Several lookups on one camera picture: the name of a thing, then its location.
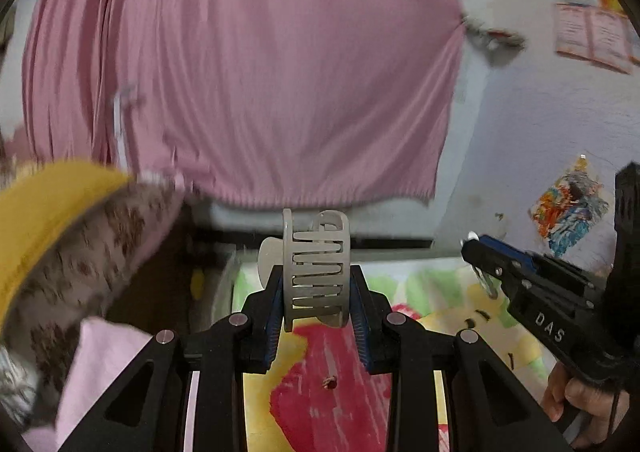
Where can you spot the beige floral patterned cushion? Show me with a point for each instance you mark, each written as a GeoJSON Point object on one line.
{"type": "Point", "coordinates": [100, 252]}

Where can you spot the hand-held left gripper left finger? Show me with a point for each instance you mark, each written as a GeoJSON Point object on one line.
{"type": "Point", "coordinates": [272, 324]}

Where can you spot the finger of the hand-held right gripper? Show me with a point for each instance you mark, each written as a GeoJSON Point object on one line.
{"type": "Point", "coordinates": [515, 252]}
{"type": "Point", "coordinates": [487, 264]}

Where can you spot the person's right hand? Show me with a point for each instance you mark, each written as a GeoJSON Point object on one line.
{"type": "Point", "coordinates": [585, 397]}

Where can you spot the small red stud earring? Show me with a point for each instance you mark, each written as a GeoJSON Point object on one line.
{"type": "Point", "coordinates": [330, 382]}

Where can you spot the group of wall certificates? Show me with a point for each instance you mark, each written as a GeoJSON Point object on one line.
{"type": "Point", "coordinates": [590, 31]}

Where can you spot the grey hair claw clip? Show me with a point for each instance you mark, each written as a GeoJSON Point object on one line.
{"type": "Point", "coordinates": [320, 282]}

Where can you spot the yellow cushion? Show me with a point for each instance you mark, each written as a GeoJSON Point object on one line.
{"type": "Point", "coordinates": [40, 217]}

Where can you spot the pink curtain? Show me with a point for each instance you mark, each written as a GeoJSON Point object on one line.
{"type": "Point", "coordinates": [275, 56]}

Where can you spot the colourful drawing wall poster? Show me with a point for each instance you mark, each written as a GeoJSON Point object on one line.
{"type": "Point", "coordinates": [570, 212]}

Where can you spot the cardboard box with painted lining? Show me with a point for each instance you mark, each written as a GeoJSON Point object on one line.
{"type": "Point", "coordinates": [320, 414]}

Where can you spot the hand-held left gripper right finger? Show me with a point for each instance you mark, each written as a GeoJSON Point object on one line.
{"type": "Point", "coordinates": [359, 327]}

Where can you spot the grey cloth bundle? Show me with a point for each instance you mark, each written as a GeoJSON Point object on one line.
{"type": "Point", "coordinates": [492, 39]}

